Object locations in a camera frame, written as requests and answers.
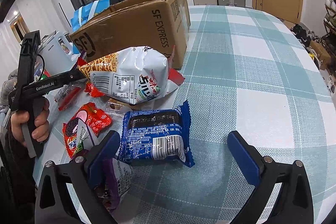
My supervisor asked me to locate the red white snack packet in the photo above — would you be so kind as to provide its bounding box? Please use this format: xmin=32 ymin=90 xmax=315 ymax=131
xmin=55 ymin=82 xmax=84 ymax=111

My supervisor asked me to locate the purple candy bag front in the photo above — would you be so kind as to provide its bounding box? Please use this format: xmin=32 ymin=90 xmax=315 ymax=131
xmin=95 ymin=158 xmax=133 ymax=214

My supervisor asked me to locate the red Oreo pack pink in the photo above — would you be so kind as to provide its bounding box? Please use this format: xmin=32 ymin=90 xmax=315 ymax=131
xmin=62 ymin=102 xmax=112 ymax=159

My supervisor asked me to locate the white noodle snack bag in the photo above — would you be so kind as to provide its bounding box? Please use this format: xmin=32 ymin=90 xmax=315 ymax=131
xmin=78 ymin=46 xmax=185 ymax=105

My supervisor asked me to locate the blue Oreo pack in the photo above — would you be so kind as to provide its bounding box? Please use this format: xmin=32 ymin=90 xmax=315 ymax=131
xmin=118 ymin=101 xmax=195 ymax=168

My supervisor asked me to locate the person's left hand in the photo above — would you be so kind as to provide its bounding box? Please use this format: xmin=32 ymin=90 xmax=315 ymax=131
xmin=11 ymin=97 xmax=50 ymax=147

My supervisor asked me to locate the red Oreo pack small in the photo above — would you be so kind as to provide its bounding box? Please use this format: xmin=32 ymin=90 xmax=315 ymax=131
xmin=84 ymin=82 xmax=105 ymax=98

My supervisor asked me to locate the white electric kettle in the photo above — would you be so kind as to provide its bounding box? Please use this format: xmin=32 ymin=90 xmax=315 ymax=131
xmin=38 ymin=31 xmax=74 ymax=76

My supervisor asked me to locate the cream nougat candy pack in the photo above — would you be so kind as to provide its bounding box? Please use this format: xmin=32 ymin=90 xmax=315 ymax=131
xmin=105 ymin=98 xmax=137 ymax=118

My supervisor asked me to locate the blue Doraemon tote bag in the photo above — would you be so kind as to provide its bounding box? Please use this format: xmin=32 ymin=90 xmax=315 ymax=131
xmin=71 ymin=0 xmax=110 ymax=32

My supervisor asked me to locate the teal checkered tablecloth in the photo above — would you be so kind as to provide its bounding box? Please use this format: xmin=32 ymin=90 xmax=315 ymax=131
xmin=113 ymin=6 xmax=335 ymax=223

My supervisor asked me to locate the SF Express cardboard box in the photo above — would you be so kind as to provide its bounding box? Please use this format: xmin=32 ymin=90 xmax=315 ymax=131
xmin=70 ymin=0 xmax=191 ymax=69

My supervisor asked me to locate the small cardboard box floor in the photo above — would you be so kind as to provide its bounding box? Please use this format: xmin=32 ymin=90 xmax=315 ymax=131
xmin=310 ymin=40 xmax=331 ymax=70

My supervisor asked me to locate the shoe rack with shoes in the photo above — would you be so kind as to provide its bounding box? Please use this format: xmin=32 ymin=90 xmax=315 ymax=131
xmin=321 ymin=0 xmax=336 ymax=70

